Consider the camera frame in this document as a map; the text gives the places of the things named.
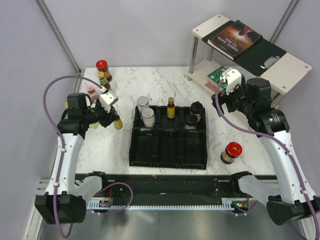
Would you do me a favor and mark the pink-lid spice shaker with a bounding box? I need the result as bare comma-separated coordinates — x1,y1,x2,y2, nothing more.
86,85,100,103

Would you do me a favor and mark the brown-lid spice jar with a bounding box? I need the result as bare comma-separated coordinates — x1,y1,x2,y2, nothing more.
141,108,156,128

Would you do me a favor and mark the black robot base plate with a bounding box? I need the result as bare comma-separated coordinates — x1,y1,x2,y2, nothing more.
74,172,260,201

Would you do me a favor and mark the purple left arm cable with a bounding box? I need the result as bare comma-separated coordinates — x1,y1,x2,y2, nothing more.
42,75,135,238

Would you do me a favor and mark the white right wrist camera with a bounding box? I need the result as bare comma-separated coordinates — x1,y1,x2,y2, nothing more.
219,67,242,95

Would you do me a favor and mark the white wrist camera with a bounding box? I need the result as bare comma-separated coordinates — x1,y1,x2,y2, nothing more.
99,91,118,112
219,67,242,95

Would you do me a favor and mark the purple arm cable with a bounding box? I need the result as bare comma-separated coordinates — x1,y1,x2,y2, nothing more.
214,79,320,240
42,75,135,238

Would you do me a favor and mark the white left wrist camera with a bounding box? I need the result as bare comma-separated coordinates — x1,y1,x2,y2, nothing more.
99,91,118,112

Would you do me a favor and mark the dark Three Days book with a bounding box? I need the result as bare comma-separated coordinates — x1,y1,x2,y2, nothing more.
206,20,263,60

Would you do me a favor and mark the green paperback book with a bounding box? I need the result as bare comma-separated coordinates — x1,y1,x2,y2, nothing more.
206,66,227,88

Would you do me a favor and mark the black six-compartment plastic tray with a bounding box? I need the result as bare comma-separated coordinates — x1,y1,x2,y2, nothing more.
128,105,208,170

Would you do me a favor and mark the small yellow-label brown bottle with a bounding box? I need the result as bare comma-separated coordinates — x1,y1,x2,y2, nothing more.
167,97,176,119

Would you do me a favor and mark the white two-tier shelf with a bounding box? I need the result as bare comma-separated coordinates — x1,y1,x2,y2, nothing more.
188,14,312,108

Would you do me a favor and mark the black-lid pepper shaker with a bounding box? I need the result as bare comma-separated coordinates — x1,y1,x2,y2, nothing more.
190,101,204,122
184,113,198,130

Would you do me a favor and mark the yellow-cap sauce bottle tall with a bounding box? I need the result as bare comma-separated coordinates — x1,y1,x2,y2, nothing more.
97,71,111,91

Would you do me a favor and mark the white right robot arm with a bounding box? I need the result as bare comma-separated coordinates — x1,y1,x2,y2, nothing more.
211,73,320,226

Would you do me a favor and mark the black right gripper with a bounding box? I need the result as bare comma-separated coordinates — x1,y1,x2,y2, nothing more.
211,78,255,117

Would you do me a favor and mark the yellow-lid clear spice shaker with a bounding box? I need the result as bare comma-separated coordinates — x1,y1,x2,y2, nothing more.
89,122,100,130

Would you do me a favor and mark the white slotted cable duct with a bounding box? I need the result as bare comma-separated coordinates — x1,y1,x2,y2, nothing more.
86,198,249,212

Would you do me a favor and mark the right aluminium frame post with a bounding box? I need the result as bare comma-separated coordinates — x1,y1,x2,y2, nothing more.
269,0,300,44

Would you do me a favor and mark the red-lid sauce jar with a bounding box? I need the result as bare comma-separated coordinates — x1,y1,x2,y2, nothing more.
220,142,243,164
95,59,112,81

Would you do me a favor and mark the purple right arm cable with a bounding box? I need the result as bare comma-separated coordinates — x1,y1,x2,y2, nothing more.
214,79,320,240

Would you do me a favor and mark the pink flat booklet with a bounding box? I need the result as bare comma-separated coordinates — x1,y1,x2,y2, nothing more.
204,82,216,93

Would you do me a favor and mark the small brown-lid jar edge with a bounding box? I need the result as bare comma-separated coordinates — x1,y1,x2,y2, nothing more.
113,118,123,130

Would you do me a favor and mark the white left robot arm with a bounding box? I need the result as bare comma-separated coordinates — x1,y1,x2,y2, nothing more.
34,91,119,225

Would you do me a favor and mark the silver-lid salt jar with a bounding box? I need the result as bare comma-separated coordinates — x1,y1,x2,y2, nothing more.
136,96,150,118

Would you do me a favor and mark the black clipboard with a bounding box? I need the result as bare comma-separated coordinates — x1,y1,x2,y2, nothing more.
202,20,287,77

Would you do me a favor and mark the aluminium corner frame post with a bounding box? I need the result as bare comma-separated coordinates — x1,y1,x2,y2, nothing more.
34,0,83,76

